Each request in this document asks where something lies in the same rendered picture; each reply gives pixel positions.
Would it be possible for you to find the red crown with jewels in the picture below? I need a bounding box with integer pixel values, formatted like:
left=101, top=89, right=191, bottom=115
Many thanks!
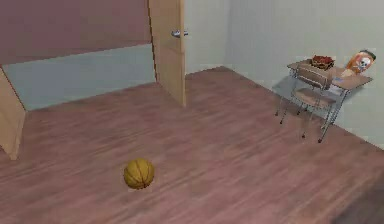
left=311, top=54, right=335, bottom=71

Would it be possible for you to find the light wooden room door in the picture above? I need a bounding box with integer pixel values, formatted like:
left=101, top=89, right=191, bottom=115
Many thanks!
left=148, top=0, right=187, bottom=108

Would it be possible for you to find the orange basketball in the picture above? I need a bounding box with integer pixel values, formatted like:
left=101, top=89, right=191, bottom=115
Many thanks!
left=123, top=157, right=156, bottom=190

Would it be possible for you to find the brown metal-legged chair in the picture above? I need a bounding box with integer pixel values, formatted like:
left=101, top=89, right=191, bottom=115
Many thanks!
left=279, top=66, right=338, bottom=139

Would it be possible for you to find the brown metal-legged desk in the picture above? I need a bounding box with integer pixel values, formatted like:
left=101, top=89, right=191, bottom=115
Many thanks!
left=274, top=58, right=374, bottom=144

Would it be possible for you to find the orange skull-print bottle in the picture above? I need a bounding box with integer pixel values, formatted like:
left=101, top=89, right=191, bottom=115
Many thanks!
left=340, top=49, right=377, bottom=79

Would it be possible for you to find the light wooden cupboard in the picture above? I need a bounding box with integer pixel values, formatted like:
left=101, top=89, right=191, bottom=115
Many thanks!
left=0, top=66, right=27, bottom=161

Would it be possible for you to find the silver door handle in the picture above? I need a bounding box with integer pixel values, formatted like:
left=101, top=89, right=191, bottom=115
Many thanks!
left=170, top=29, right=189, bottom=39

